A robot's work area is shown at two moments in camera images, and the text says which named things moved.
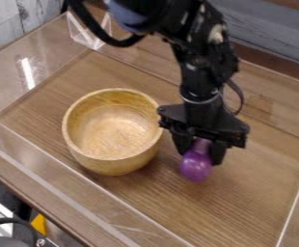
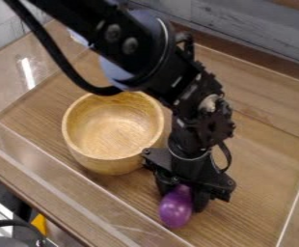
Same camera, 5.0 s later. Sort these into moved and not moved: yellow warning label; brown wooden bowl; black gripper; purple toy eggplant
Moved: black gripper; purple toy eggplant
Not moved: brown wooden bowl; yellow warning label
